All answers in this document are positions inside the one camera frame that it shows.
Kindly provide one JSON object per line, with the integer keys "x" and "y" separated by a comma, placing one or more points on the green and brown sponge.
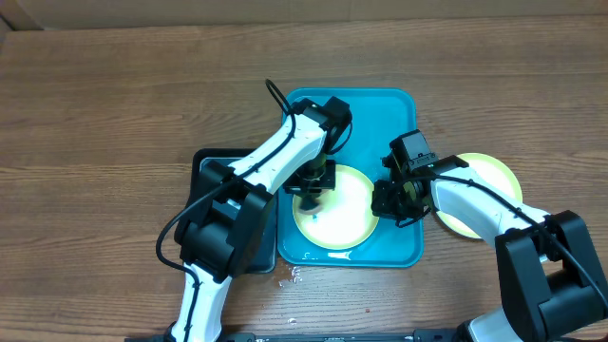
{"x": 309, "y": 205}

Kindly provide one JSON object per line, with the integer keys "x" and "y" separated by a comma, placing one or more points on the yellow-green plate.
{"x": 343, "y": 217}
{"x": 497, "y": 174}

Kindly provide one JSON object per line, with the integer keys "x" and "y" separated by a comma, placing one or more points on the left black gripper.
{"x": 295, "y": 186}

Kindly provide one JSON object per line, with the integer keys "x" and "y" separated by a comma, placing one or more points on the yellow-green plate top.
{"x": 343, "y": 217}

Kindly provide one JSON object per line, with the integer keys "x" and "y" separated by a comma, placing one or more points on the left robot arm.
{"x": 220, "y": 228}

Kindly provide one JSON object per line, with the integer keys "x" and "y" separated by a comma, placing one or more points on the teal plastic serving tray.
{"x": 379, "y": 116}

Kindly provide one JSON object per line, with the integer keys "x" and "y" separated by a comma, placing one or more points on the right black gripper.
{"x": 386, "y": 208}

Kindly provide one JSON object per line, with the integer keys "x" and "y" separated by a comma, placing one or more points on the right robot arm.
{"x": 551, "y": 280}

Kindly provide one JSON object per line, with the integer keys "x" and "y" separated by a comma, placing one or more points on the black water tray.
{"x": 264, "y": 261}

